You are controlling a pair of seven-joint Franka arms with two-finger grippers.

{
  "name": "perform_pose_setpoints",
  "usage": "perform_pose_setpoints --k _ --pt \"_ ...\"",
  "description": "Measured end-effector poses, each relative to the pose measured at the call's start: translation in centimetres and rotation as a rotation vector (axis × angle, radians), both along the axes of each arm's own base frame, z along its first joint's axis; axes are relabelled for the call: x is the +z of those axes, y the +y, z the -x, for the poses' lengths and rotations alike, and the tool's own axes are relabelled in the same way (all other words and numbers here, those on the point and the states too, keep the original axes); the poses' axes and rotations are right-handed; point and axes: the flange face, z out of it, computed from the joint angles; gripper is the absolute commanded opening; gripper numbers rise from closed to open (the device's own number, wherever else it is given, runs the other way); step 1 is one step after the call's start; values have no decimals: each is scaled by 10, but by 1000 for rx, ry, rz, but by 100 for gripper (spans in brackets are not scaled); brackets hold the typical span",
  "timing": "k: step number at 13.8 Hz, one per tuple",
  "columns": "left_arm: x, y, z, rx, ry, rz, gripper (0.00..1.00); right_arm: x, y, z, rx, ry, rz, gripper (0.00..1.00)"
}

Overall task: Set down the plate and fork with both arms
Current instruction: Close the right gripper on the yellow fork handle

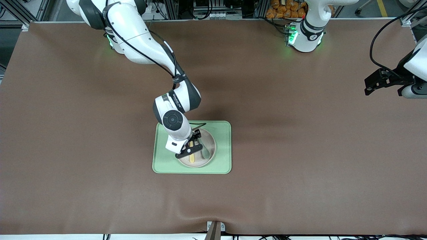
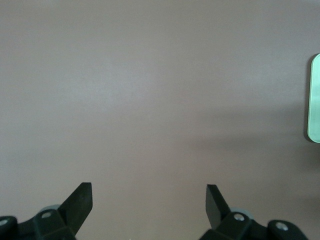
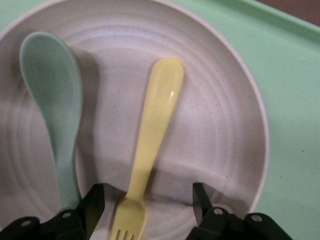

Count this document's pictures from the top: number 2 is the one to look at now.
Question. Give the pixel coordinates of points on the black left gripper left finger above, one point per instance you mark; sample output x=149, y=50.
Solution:
x=77, y=207

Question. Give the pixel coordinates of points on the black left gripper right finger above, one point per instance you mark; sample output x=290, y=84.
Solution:
x=215, y=207

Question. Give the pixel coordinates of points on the light green rectangular tray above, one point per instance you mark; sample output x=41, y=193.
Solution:
x=314, y=100

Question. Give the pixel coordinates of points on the brown table cover mat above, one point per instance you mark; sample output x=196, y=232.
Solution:
x=150, y=75

